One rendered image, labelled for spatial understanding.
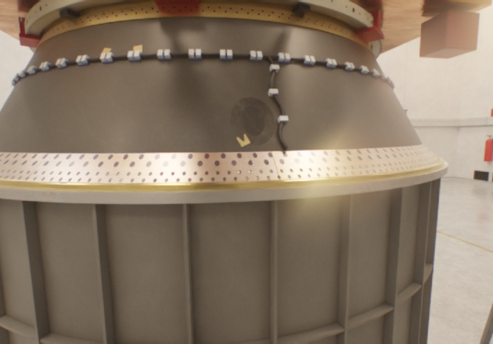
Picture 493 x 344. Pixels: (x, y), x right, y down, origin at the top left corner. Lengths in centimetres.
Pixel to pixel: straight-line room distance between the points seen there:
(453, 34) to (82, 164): 134
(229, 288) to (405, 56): 828
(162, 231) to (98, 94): 40
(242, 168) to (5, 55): 695
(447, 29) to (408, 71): 727
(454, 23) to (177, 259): 129
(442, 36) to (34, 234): 149
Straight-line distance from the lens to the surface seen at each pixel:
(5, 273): 102
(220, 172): 60
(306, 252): 71
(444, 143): 944
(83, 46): 100
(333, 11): 106
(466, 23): 147
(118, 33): 95
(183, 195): 57
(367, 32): 124
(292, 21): 97
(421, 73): 893
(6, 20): 161
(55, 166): 77
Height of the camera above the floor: 127
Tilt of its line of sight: 7 degrees down
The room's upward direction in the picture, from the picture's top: 1 degrees counter-clockwise
